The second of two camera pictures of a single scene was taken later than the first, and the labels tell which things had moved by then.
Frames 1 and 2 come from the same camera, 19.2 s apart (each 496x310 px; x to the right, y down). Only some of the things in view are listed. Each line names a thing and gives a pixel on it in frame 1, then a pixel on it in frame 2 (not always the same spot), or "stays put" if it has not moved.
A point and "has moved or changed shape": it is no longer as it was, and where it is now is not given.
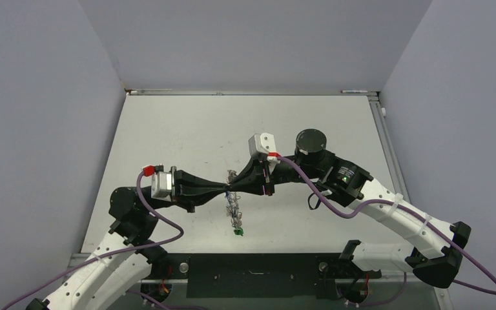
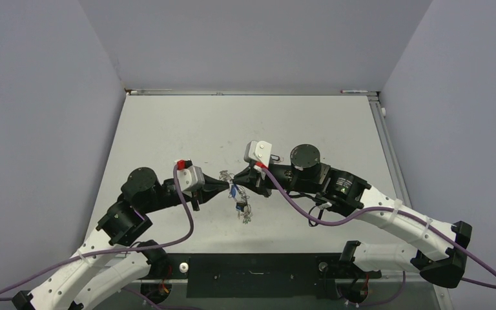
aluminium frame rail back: (165, 91) stays put
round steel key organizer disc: (232, 203) has moved or changed shape
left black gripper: (190, 189) stays put
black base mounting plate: (255, 275) stays put
